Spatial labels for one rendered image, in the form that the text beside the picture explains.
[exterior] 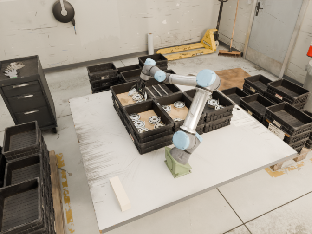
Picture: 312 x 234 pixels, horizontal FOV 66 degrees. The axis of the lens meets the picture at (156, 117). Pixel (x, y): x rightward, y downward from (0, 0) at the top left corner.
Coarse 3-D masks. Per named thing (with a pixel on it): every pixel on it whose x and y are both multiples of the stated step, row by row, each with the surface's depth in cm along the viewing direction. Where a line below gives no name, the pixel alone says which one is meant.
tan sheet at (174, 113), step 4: (172, 104) 225; (172, 108) 220; (184, 108) 220; (172, 112) 215; (176, 112) 215; (180, 112) 215; (184, 112) 214; (172, 116) 210; (176, 116) 210; (180, 116) 210; (184, 116) 210
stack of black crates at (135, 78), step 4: (140, 68) 343; (120, 72) 334; (124, 72) 336; (128, 72) 338; (132, 72) 340; (136, 72) 343; (140, 72) 346; (124, 76) 339; (128, 76) 341; (132, 76) 344; (136, 76) 346; (124, 80) 319; (128, 80) 336; (132, 80) 315
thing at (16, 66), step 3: (12, 63) 293; (15, 63) 294; (18, 63) 294; (21, 63) 297; (9, 66) 287; (12, 66) 288; (15, 66) 288; (18, 66) 289; (21, 66) 290; (6, 69) 285; (9, 69) 283; (12, 69) 283; (15, 69) 283
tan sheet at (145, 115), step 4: (144, 112) 216; (148, 112) 216; (152, 112) 215; (144, 116) 211; (148, 116) 211; (152, 116) 211; (156, 116) 211; (140, 120) 206; (144, 120) 206; (148, 120) 206; (148, 124) 202; (148, 128) 198; (152, 128) 198
